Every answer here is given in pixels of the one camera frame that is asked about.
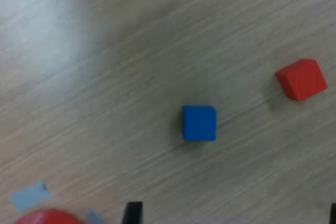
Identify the red cube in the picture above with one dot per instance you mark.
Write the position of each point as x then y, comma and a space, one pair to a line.
302, 82

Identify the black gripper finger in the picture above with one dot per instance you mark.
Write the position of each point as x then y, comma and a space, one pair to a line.
333, 214
132, 213

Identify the wide grey-blue tape piece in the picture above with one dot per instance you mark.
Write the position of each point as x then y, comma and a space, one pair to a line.
30, 197

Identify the narrow grey-blue tape strip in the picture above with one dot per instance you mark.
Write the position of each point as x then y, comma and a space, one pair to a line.
94, 218

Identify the blue cube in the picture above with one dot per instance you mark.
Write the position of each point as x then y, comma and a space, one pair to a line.
199, 123

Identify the red plastic cup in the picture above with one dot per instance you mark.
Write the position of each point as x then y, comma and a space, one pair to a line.
44, 218

